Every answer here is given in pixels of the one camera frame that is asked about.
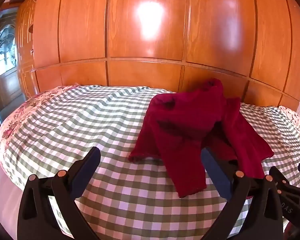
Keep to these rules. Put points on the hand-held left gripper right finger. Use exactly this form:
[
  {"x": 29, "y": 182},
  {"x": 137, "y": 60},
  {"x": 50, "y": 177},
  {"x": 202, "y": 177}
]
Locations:
[{"x": 215, "y": 173}]

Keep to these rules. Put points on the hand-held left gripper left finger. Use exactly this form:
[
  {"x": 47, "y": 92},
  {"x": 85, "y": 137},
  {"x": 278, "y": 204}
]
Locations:
[{"x": 86, "y": 166}]

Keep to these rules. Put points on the dark red knit sweater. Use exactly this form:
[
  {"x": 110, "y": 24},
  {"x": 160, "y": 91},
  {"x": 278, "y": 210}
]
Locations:
[{"x": 185, "y": 125}]

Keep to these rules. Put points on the green white checked bedsheet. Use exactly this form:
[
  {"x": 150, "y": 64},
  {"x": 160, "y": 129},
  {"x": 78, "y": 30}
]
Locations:
[{"x": 90, "y": 120}]

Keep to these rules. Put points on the floral bed quilt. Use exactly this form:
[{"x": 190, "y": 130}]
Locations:
[{"x": 12, "y": 127}]

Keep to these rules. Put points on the wooden panelled wardrobe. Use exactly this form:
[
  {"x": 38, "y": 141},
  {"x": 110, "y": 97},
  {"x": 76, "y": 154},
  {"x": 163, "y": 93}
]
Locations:
[{"x": 140, "y": 67}]

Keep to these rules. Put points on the wooden door with glass pane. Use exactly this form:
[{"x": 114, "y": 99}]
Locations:
[{"x": 7, "y": 80}]

